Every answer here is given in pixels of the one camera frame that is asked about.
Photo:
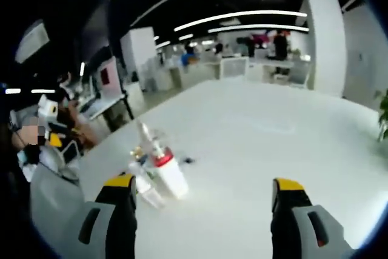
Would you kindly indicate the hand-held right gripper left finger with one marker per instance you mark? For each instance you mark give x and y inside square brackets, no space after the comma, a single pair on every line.
[121,219]

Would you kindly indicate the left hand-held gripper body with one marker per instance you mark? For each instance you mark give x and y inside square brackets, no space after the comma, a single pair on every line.
[50,108]

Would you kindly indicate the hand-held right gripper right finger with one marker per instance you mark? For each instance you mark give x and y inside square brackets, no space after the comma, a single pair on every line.
[285,219]

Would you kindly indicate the white skincare tube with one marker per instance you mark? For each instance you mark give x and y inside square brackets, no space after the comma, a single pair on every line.
[148,192]

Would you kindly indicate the white skincare bottle red collar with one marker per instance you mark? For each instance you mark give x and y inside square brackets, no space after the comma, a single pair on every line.
[171,180]

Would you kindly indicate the gold foil packet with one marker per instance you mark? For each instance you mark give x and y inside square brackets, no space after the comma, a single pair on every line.
[137,153]

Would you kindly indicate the small white skincare bottle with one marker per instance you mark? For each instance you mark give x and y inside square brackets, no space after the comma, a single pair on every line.
[145,137]

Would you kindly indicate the white side desk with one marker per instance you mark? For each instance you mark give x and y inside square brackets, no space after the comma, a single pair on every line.
[103,104]

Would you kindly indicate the person's dark clothing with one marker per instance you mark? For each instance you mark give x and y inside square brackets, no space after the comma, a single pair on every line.
[9,165]

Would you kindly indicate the large standing display screen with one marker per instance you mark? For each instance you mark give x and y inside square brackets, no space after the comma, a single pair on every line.
[113,83]

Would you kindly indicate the ceiling air conditioner unit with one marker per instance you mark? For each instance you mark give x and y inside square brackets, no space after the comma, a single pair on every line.
[31,40]

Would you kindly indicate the small dark sachet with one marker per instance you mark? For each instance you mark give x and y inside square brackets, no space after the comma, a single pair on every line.
[188,160]

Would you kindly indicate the potted green plant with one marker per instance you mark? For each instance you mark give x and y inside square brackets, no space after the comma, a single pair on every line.
[384,119]

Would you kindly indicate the white backed office chair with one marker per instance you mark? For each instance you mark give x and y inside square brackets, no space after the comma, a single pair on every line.
[233,68]

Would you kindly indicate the ceiling light strip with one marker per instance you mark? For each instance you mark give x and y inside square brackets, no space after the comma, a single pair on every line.
[242,14]
[257,27]

